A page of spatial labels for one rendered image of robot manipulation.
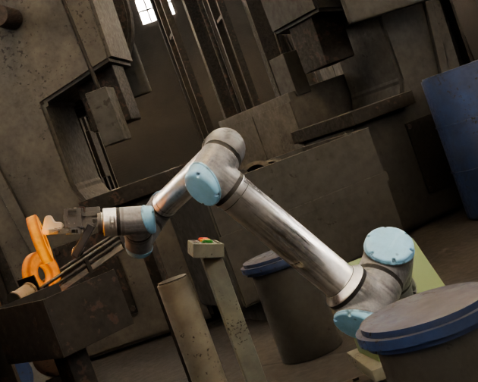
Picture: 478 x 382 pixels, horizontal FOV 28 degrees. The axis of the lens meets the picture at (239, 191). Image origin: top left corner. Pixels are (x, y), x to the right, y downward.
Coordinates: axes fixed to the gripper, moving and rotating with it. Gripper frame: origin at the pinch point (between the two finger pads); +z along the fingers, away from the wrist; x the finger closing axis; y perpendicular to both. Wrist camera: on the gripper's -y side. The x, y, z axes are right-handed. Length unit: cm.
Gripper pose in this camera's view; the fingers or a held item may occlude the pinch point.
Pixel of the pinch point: (38, 233)
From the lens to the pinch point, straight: 305.3
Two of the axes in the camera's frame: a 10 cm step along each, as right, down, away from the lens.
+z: -9.9, 0.6, -1.3
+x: 1.3, -0.1, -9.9
